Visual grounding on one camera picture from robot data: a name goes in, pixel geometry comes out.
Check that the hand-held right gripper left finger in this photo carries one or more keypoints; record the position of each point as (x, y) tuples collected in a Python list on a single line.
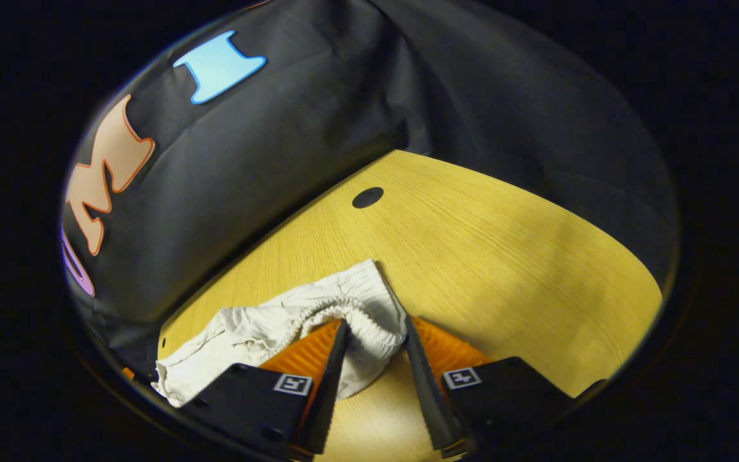
[(334, 385)]

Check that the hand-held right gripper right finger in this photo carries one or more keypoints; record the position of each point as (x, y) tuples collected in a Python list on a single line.
[(424, 391)]

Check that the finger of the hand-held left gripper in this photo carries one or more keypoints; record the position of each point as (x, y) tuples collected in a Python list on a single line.
[(128, 372)]

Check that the white jeans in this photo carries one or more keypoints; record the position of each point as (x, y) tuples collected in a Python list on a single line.
[(260, 333)]

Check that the black backdrop cloth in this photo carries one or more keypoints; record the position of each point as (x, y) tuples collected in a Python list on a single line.
[(280, 141)]

